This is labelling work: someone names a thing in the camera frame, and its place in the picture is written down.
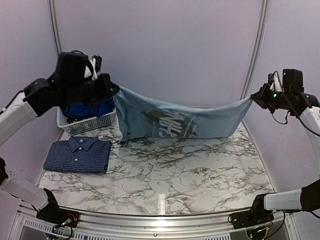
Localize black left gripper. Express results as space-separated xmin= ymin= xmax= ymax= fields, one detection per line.
xmin=61 ymin=73 xmax=120 ymax=106

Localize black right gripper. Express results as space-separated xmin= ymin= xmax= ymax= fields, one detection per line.
xmin=250 ymin=82 xmax=293 ymax=113

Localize light blue garment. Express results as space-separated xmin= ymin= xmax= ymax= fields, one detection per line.
xmin=113 ymin=87 xmax=253 ymax=144

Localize blue checked shirt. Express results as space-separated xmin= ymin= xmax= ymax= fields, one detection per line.
xmin=43 ymin=136 xmax=112 ymax=174

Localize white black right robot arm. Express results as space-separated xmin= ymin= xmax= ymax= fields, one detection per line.
xmin=247 ymin=69 xmax=320 ymax=224

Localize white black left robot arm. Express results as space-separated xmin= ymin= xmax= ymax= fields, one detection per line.
xmin=0 ymin=51 xmax=120 ymax=225

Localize white plastic laundry basket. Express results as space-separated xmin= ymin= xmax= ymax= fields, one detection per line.
xmin=56 ymin=108 xmax=116 ymax=136

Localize royal blue garment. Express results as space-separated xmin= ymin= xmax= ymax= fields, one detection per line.
xmin=61 ymin=98 xmax=115 ymax=120

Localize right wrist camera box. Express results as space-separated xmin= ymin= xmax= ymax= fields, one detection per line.
xmin=268 ymin=70 xmax=283 ymax=92

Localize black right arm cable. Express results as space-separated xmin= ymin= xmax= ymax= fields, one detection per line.
xmin=271 ymin=71 xmax=320 ymax=138

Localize left aluminium corner post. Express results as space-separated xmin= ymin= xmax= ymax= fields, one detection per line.
xmin=47 ymin=0 xmax=62 ymax=56

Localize aluminium corner post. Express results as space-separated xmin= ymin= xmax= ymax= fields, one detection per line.
xmin=47 ymin=0 xmax=62 ymax=56
xmin=239 ymin=0 xmax=270 ymax=100

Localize right aluminium corner post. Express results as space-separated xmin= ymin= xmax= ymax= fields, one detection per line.
xmin=239 ymin=0 xmax=270 ymax=100

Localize aluminium front frame rail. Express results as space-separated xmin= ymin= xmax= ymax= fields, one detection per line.
xmin=9 ymin=197 xmax=301 ymax=240

